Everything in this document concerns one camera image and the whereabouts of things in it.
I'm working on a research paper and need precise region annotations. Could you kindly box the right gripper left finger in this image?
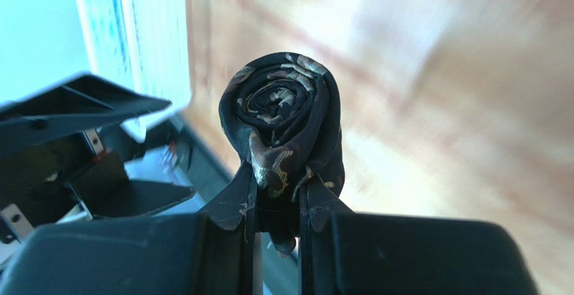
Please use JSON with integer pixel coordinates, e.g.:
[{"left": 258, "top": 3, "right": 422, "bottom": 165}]
[{"left": 1, "top": 163, "right": 258, "bottom": 294}]

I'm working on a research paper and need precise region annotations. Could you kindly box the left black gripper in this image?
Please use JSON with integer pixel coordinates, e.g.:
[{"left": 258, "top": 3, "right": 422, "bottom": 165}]
[{"left": 1, "top": 73, "right": 195, "bottom": 241}]

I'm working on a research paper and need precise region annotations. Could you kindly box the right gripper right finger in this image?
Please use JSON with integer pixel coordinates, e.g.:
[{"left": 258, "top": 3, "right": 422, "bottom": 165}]
[{"left": 298, "top": 178, "right": 538, "bottom": 294}]

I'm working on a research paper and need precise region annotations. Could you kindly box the black floral patterned tie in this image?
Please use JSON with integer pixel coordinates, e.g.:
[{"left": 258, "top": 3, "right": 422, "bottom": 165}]
[{"left": 219, "top": 52, "right": 345, "bottom": 257}]

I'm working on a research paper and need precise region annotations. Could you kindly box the white plastic mesh basket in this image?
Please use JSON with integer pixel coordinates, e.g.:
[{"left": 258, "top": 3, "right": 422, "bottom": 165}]
[{"left": 76, "top": 0, "right": 193, "bottom": 142}]

